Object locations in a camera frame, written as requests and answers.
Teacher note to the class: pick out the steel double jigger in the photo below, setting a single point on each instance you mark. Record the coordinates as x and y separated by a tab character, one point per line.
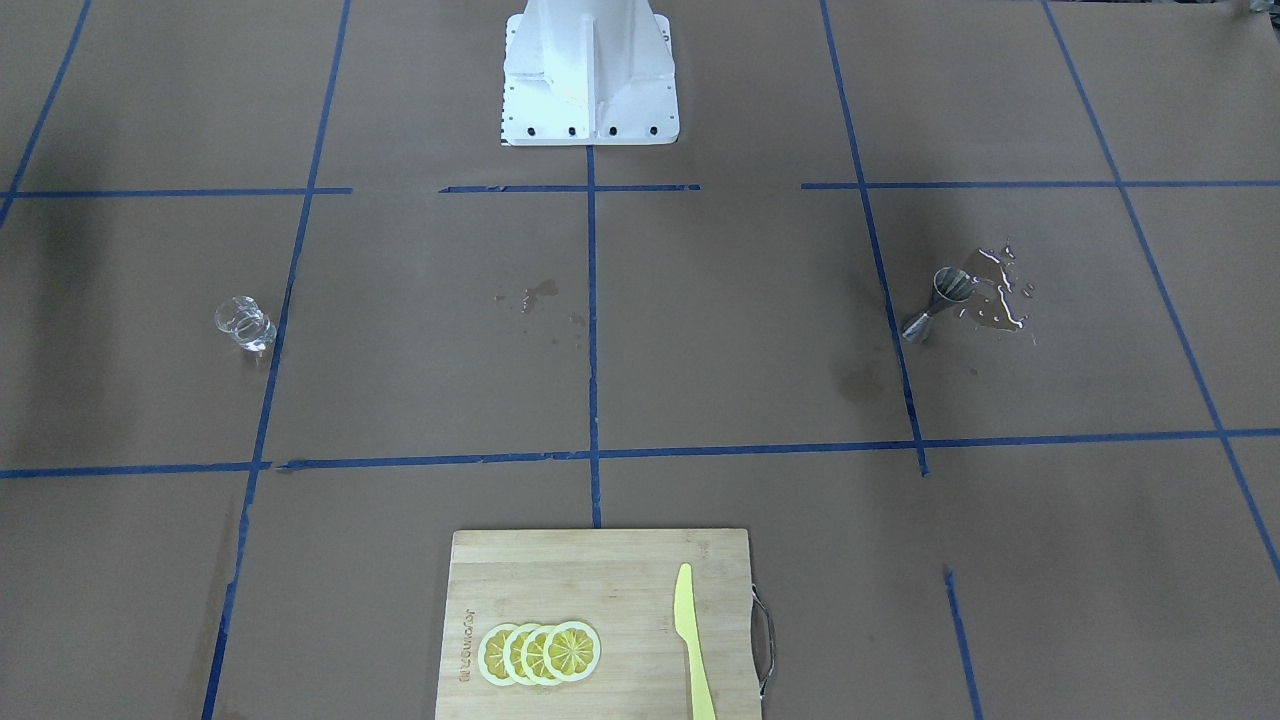
951	286

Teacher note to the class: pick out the clear glass beaker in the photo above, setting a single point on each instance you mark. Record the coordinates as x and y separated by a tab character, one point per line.
244	322

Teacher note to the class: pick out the bamboo cutting board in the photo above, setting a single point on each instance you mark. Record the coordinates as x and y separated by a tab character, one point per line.
620	581

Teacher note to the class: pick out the yellow plastic knife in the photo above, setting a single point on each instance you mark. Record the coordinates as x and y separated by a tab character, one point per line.
686	626

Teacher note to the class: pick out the lemon slice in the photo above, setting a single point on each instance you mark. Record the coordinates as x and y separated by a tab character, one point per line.
514	651
532	657
572	651
493	662

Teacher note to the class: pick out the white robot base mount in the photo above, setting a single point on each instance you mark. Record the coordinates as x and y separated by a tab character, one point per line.
589	73

